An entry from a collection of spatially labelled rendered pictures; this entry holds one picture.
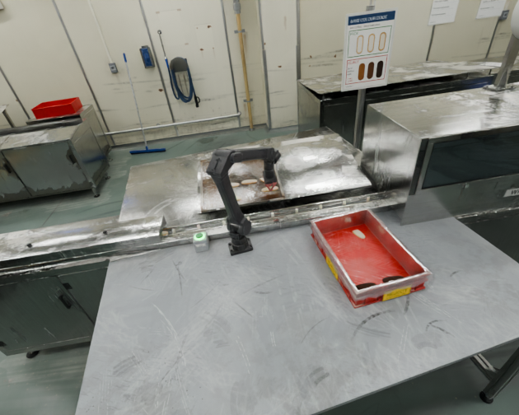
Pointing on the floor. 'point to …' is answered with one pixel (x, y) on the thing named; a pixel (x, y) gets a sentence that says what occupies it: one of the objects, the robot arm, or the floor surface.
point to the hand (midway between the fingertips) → (269, 187)
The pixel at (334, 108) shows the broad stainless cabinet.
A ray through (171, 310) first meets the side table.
